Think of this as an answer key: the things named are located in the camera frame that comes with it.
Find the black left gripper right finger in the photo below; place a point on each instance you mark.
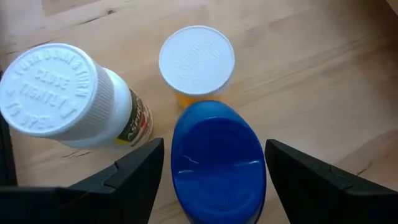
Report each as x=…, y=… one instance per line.
x=326, y=193

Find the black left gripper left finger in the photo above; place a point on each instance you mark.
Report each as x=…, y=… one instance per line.
x=118, y=193

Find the blue antacid bottle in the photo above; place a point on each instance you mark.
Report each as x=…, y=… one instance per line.
x=217, y=161

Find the orange pill bottle white cap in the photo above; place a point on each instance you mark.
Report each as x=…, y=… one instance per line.
x=196, y=59

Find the white aspirin bottle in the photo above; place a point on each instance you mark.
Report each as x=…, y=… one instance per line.
x=49, y=90

